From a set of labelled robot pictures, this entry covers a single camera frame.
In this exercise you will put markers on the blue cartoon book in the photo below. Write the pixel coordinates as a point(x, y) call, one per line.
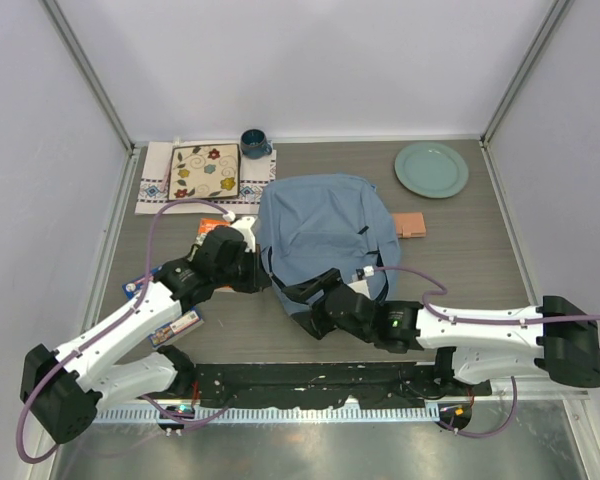
point(180, 322)

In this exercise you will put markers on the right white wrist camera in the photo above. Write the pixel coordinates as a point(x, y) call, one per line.
point(368, 281)

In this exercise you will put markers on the dark blue ceramic mug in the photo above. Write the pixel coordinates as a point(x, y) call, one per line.
point(254, 144)

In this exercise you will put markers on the orange treehouse book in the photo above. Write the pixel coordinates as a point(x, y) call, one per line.
point(205, 230)

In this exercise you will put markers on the white patterned cloth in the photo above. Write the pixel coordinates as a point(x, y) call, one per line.
point(255, 175)

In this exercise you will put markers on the blue fabric backpack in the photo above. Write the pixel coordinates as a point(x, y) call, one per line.
point(310, 224)

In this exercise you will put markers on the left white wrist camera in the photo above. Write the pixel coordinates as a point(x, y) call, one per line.
point(246, 225)

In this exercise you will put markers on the floral square tile plate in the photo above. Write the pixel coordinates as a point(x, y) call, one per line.
point(204, 172)

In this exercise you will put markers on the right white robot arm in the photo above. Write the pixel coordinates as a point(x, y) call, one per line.
point(554, 339)

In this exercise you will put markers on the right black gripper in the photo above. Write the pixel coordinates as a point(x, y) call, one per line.
point(314, 321)

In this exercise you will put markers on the teal round plate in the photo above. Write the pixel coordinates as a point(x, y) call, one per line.
point(432, 170)

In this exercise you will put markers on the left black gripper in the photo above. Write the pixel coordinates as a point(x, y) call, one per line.
point(259, 278)

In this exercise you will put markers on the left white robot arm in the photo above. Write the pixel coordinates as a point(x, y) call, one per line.
point(67, 387)

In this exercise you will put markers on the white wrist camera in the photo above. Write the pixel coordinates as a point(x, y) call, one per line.
point(246, 225)
point(368, 281)

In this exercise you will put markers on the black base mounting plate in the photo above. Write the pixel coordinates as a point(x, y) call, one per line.
point(375, 385)

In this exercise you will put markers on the white slotted cable duct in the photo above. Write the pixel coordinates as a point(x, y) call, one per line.
point(349, 413)

